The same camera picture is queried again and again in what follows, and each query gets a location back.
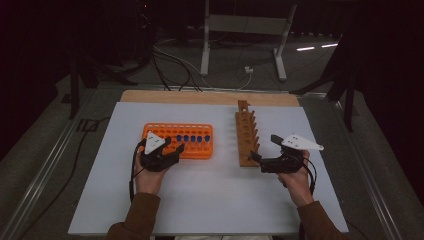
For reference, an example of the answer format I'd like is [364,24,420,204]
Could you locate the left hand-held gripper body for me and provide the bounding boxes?
[139,131,180,173]

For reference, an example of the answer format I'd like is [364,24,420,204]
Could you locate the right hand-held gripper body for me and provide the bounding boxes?
[259,133,325,175]

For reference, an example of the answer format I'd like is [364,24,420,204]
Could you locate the orange plastic tube rack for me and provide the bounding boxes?
[141,122,214,160]

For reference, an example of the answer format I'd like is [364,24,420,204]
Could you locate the wooden tube rack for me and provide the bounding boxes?
[235,99,261,168]

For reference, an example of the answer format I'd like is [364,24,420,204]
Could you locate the person's right hand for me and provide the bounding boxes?
[277,149,317,208]

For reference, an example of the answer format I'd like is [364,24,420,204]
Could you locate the person's left hand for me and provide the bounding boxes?
[132,152,168,196]

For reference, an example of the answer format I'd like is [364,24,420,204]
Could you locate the white table mat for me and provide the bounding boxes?
[67,101,350,236]

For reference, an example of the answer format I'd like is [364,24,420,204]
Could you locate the black tripod stand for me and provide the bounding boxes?
[67,49,139,120]
[289,33,358,133]

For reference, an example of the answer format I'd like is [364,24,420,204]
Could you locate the white metal stand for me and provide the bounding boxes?
[199,0,298,82]

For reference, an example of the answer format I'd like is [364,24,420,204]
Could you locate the right hand-held gripper black cable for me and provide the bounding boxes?
[300,155,318,197]

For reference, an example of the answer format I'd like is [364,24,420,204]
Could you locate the hand-held gripper black cable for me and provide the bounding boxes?
[128,139,148,203]
[300,155,318,197]

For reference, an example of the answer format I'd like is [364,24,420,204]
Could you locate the left hand-held gripper black cable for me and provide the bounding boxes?
[128,139,148,203]

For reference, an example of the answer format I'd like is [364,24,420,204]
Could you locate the black floor cables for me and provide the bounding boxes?
[150,49,203,93]

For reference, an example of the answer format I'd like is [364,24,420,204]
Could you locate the white floor cable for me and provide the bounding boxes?
[152,44,214,89]

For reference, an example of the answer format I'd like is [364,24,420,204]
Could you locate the long black floor cable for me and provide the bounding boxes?
[18,116,112,240]

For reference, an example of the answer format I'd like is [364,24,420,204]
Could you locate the metal floor rail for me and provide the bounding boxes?
[333,99,405,240]
[0,88,98,240]

